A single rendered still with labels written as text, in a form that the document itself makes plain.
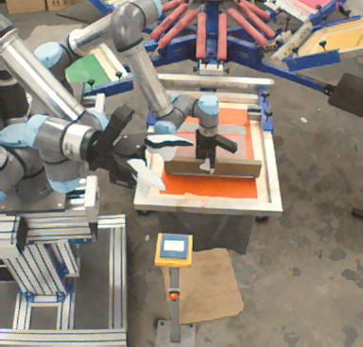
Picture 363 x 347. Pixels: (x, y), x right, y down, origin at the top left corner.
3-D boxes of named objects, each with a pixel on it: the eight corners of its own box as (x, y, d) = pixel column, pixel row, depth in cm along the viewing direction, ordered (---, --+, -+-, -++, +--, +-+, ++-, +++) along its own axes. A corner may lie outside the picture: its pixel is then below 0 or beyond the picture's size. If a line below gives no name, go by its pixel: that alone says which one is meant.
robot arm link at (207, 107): (201, 90, 148) (223, 95, 145) (201, 113, 156) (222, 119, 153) (193, 101, 143) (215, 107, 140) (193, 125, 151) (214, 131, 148)
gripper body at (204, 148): (196, 147, 166) (196, 125, 158) (216, 147, 166) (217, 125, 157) (195, 160, 161) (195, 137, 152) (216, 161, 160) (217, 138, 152)
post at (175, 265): (194, 357, 205) (202, 274, 137) (154, 355, 206) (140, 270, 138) (196, 322, 220) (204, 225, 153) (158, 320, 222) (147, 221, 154)
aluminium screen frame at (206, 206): (280, 216, 156) (282, 210, 154) (134, 209, 159) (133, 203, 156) (264, 100, 212) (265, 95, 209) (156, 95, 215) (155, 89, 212)
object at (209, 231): (248, 255, 193) (262, 199, 163) (157, 251, 195) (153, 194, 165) (248, 251, 195) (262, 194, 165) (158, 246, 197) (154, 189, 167)
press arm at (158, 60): (28, 103, 226) (26, 95, 221) (27, 98, 229) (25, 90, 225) (212, 54, 264) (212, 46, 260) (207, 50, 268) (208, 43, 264)
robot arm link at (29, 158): (53, 154, 123) (43, 121, 113) (29, 183, 114) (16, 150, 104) (24, 146, 126) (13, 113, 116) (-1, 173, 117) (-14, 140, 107)
